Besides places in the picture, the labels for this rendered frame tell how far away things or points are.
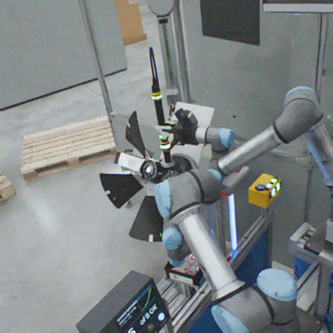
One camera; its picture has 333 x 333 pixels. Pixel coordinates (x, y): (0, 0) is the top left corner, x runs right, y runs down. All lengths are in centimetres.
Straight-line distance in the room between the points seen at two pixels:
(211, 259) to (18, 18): 617
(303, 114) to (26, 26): 604
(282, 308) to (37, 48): 637
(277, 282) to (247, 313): 14
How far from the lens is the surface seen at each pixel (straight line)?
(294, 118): 134
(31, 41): 701
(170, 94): 224
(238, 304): 115
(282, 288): 119
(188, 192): 119
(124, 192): 202
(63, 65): 721
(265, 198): 186
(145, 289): 125
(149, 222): 185
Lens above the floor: 219
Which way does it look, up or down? 33 degrees down
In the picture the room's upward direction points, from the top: 10 degrees counter-clockwise
